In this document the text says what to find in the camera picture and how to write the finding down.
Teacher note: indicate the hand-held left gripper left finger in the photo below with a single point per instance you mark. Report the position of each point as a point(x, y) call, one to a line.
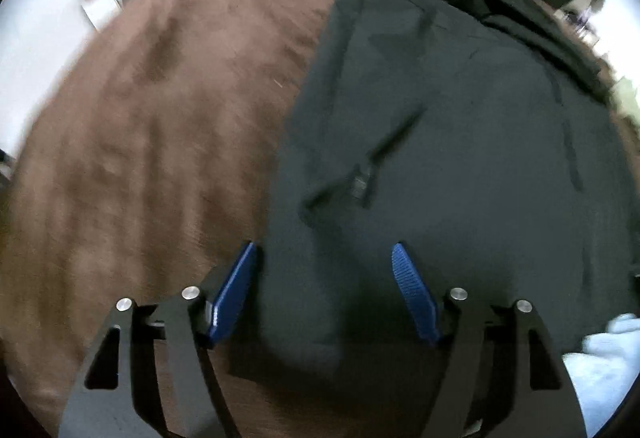
point(232, 295)

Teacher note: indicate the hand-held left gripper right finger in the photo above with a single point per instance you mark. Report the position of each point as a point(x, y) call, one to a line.
point(415, 298)

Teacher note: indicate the black jacket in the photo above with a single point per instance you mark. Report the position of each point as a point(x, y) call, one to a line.
point(450, 118)

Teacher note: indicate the brown blanket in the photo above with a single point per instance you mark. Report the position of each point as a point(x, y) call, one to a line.
point(150, 143)

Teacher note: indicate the light blue fleece garment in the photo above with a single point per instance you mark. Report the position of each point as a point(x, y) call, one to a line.
point(605, 378)

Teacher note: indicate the sage green hoodie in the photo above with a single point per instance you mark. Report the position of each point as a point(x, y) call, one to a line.
point(630, 96)

